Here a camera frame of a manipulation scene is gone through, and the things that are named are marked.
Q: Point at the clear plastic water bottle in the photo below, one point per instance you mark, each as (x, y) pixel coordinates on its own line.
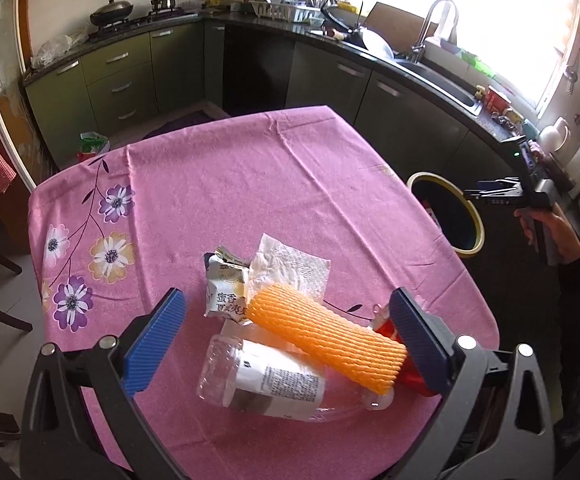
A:
(270, 385)

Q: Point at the orange foam fruit net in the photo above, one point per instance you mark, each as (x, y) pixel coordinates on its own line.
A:
(330, 337)

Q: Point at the white dish rack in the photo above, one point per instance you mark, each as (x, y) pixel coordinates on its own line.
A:
(285, 10)

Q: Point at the person's right hand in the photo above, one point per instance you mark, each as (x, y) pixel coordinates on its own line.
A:
(564, 235)

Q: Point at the wooden cutting board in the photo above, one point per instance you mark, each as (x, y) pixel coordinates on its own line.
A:
(394, 22)

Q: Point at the dark lower cabinets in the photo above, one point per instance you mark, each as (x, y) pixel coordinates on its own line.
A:
(320, 80)

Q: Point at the white paper napkin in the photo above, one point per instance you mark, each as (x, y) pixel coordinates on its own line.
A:
(295, 265)

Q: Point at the black wok with lid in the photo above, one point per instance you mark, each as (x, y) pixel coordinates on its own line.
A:
(112, 12)

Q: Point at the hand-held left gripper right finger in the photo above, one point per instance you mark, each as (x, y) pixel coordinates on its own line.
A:
(417, 342)

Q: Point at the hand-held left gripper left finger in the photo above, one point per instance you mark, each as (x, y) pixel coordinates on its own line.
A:
(152, 345)

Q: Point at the clear plastic bag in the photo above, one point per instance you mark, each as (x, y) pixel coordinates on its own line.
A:
(60, 50)

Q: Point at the green bag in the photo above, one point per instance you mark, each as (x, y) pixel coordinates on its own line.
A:
(92, 147)

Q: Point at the black bin with yellow rim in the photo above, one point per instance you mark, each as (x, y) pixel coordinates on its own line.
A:
(449, 210)

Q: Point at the white plate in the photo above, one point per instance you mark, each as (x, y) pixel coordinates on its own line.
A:
(377, 42)

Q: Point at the green lower cabinets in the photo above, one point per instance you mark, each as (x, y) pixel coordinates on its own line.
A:
(120, 75)

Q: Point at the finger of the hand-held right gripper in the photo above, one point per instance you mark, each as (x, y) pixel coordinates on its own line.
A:
(494, 192)

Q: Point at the black stone countertop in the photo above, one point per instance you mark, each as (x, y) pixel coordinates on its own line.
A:
(489, 125)

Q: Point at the steel sink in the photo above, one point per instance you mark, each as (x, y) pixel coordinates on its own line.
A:
(444, 82)

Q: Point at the pink floral tablecloth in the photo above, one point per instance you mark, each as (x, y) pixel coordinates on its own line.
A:
(220, 185)

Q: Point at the red soda can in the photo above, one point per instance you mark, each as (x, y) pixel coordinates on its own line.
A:
(387, 327)

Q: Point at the black frying pan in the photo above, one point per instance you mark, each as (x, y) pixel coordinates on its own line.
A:
(342, 20)

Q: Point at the frosted glass sliding door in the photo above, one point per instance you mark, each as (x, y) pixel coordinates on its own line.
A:
(5, 85)

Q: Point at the white jug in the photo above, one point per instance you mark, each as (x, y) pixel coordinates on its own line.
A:
(554, 135)

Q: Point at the white snack wrapper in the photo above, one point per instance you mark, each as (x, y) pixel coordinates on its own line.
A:
(225, 290)

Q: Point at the steel faucet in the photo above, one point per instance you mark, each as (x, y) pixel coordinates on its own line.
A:
(427, 25)

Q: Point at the gas stove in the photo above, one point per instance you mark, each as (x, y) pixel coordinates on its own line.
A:
(145, 20)

